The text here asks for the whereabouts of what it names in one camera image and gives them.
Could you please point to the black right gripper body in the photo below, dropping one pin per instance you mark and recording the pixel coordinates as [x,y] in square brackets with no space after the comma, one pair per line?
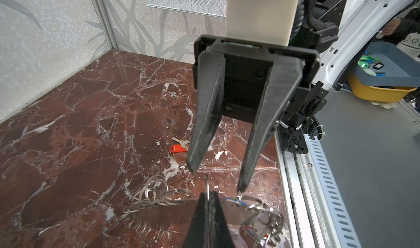
[247,69]

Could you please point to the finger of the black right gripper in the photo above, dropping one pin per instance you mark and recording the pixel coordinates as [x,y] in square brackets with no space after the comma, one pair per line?
[210,93]
[284,77]

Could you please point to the yellow and grey bin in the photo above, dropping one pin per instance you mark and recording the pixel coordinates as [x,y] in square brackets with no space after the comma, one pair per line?
[386,74]

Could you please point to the red capped key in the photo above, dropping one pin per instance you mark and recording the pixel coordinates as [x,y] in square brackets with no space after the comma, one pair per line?
[181,146]

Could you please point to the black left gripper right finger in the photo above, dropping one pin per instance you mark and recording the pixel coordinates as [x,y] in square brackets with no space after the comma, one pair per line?
[218,231]

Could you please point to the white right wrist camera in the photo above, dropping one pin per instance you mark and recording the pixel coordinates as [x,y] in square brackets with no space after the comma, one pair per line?
[263,21]

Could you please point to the bunch of coloured keys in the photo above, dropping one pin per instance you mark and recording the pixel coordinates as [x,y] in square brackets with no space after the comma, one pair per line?
[260,225]

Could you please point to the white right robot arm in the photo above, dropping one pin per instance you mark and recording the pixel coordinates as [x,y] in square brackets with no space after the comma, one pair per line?
[338,30]

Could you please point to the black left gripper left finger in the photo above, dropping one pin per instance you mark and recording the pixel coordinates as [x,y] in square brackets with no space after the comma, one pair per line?
[198,233]

